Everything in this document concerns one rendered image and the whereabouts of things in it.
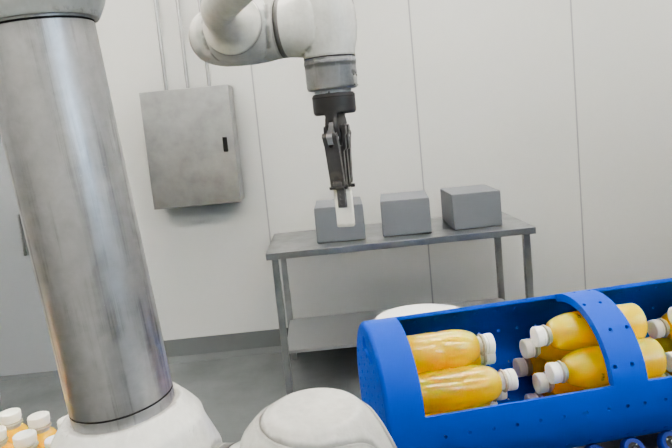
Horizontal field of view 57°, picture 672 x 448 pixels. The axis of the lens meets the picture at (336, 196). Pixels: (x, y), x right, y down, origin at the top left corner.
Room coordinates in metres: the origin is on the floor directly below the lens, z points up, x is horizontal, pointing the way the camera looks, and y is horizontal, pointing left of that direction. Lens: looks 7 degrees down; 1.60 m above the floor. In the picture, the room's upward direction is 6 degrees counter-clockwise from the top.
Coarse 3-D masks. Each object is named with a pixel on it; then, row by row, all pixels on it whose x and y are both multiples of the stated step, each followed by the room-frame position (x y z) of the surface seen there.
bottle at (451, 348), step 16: (416, 336) 1.11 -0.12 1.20; (432, 336) 1.11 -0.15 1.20; (448, 336) 1.10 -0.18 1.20; (464, 336) 1.11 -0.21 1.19; (480, 336) 1.13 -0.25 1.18; (416, 352) 1.08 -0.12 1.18; (432, 352) 1.08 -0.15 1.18; (448, 352) 1.09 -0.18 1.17; (464, 352) 1.09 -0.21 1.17; (480, 352) 1.12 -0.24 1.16; (432, 368) 1.09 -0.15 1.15
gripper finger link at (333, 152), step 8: (336, 136) 1.03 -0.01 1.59; (336, 144) 1.03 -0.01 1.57; (328, 152) 1.04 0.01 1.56; (336, 152) 1.04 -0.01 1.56; (328, 160) 1.05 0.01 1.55; (336, 160) 1.04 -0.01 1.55; (328, 168) 1.05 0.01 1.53; (336, 168) 1.05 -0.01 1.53; (336, 176) 1.05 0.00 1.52; (344, 176) 1.06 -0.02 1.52; (344, 184) 1.05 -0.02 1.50
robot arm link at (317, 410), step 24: (264, 408) 0.58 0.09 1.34; (288, 408) 0.56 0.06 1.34; (312, 408) 0.56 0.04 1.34; (336, 408) 0.55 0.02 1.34; (360, 408) 0.55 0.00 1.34; (264, 432) 0.53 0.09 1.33; (288, 432) 0.52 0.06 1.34; (312, 432) 0.51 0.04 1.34; (336, 432) 0.52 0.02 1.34; (360, 432) 0.53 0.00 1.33; (384, 432) 0.56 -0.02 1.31
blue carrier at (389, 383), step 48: (624, 288) 1.24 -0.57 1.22; (384, 336) 1.06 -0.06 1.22; (528, 336) 1.29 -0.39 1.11; (624, 336) 1.06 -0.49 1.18; (384, 384) 0.99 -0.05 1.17; (528, 384) 1.27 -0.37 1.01; (624, 384) 1.03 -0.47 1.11; (432, 432) 0.98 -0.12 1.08; (480, 432) 0.99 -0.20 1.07; (528, 432) 1.01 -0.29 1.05; (576, 432) 1.03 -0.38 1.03; (624, 432) 1.06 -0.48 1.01
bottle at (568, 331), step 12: (576, 312) 1.16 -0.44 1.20; (624, 312) 1.15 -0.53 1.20; (636, 312) 1.15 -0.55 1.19; (552, 324) 1.14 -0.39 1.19; (564, 324) 1.13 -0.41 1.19; (576, 324) 1.13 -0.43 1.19; (588, 324) 1.13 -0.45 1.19; (636, 324) 1.14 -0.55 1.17; (552, 336) 1.13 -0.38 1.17; (564, 336) 1.12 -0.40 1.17; (576, 336) 1.12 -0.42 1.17; (588, 336) 1.12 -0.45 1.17; (636, 336) 1.14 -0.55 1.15; (564, 348) 1.13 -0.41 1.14; (576, 348) 1.13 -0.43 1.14
